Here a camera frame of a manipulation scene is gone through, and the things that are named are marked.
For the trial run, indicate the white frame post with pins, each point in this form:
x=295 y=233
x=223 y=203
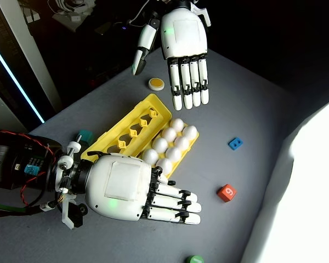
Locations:
x=35 y=54

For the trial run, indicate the white device on dark shelf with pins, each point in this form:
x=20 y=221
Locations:
x=71 y=17

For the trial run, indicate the grey table cloth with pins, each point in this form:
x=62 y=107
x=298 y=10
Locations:
x=235 y=109

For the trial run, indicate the red block with white nine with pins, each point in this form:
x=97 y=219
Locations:
x=226 y=193

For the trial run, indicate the green round block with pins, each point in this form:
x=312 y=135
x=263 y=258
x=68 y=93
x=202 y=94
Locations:
x=195 y=259

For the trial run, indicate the yellow egg carton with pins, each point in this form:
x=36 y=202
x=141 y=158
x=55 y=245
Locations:
x=134 y=120

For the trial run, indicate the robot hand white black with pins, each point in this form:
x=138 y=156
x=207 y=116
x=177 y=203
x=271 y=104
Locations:
x=185 y=34
x=120 y=186

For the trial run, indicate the teal toy block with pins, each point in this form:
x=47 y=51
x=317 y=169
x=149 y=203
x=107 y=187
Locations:
x=86 y=135

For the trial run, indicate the cyan light strip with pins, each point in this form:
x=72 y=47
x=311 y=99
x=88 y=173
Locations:
x=16 y=79

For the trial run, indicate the blue block with two holes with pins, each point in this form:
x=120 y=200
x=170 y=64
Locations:
x=235 y=143

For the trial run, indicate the white disc with yellow yolk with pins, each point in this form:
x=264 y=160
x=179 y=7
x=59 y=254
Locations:
x=156 y=83

